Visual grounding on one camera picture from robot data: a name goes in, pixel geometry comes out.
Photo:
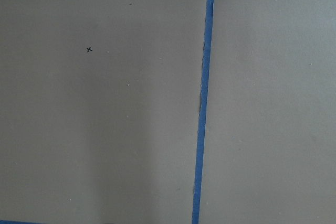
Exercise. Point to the blue tape strip lengthwise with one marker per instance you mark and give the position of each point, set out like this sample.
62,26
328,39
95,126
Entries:
202,113

